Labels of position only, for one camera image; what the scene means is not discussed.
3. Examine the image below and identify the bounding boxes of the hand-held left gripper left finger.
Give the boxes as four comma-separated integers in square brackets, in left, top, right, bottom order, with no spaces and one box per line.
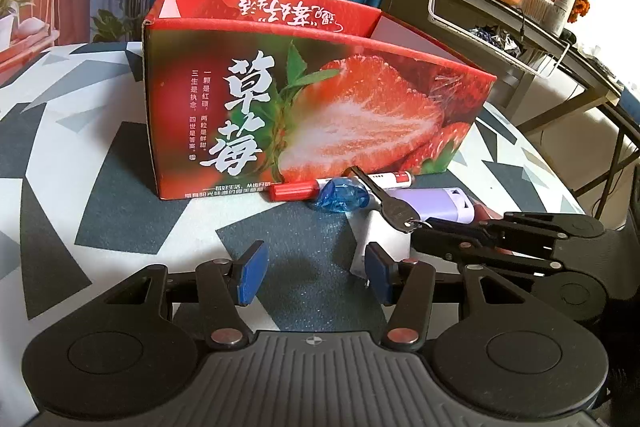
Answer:
[112,239,271,350]

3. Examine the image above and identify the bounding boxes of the white wire basket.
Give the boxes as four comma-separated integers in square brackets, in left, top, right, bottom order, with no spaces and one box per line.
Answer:
[427,0,571,80]

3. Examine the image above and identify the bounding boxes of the clear box of cotton swabs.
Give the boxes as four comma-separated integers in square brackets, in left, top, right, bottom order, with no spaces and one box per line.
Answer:
[520,0,568,32]

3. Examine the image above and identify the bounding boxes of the light purple plastic case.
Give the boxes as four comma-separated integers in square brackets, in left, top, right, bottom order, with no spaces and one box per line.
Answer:
[387,188,475,224]

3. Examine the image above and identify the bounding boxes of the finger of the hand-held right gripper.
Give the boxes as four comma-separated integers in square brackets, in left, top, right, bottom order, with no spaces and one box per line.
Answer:
[411,229,568,280]
[425,211,608,258]

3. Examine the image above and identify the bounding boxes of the silver key dark blade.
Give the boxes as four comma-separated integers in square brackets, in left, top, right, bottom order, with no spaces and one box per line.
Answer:
[348,165,433,234]

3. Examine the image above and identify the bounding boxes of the white marker red cap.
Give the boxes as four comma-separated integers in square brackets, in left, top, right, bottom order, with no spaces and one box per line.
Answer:
[269,172,416,202]

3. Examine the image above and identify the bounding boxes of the white bottle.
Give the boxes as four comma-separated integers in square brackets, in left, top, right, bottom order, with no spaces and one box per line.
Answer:
[552,0,578,25]

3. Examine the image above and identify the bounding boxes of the dark top vanity desk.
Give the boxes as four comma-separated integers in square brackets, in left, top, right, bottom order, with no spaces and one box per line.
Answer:
[385,0,640,138]

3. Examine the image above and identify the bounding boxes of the blue transparent correction tape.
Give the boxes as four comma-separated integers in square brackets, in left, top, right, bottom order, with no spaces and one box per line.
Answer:
[312,177,371,212]

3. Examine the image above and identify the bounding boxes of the red strawberry print cardboard box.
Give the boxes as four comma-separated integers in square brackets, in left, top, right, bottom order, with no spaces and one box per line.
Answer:
[141,0,497,200]

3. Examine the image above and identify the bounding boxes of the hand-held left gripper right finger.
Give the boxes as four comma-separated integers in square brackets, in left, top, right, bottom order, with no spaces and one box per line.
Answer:
[364,242,508,351]

